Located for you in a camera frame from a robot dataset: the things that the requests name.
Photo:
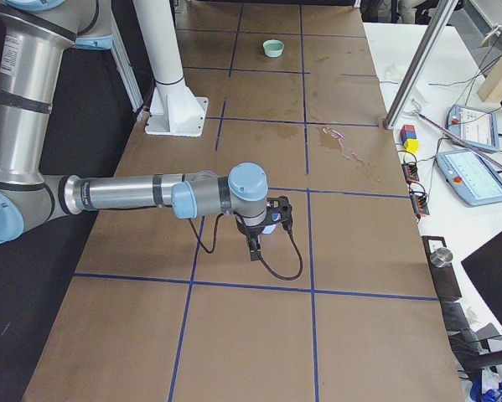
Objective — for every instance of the black monitor corner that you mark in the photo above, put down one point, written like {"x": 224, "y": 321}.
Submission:
{"x": 484, "y": 269}

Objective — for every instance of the mint green bowl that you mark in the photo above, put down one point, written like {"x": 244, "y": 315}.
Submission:
{"x": 273, "y": 48}

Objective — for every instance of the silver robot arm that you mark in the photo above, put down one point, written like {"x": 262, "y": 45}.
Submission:
{"x": 37, "y": 34}

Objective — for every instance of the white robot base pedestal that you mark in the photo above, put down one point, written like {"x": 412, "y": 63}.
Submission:
{"x": 174, "y": 110}

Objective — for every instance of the silver metal cylinder weight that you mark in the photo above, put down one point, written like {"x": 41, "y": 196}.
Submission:
{"x": 441, "y": 257}

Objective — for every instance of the orange black connector strip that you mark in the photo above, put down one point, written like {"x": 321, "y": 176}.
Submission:
{"x": 417, "y": 192}

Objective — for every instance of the red blue block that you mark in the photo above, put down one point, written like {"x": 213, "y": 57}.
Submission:
{"x": 407, "y": 133}

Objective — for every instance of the teach pendant tablet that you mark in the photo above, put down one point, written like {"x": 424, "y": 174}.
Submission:
{"x": 476, "y": 127}
{"x": 471, "y": 177}

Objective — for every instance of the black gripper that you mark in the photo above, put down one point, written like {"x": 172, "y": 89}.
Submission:
{"x": 251, "y": 233}

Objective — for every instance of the far teach pendant tablet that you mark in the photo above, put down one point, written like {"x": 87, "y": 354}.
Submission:
{"x": 476, "y": 127}

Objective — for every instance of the near teach pendant tablet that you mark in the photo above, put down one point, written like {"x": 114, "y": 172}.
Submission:
{"x": 471, "y": 177}

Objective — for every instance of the yellow block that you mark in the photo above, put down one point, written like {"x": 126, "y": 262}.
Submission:
{"x": 411, "y": 145}

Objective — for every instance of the aluminium frame post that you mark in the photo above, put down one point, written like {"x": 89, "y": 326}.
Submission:
{"x": 429, "y": 39}

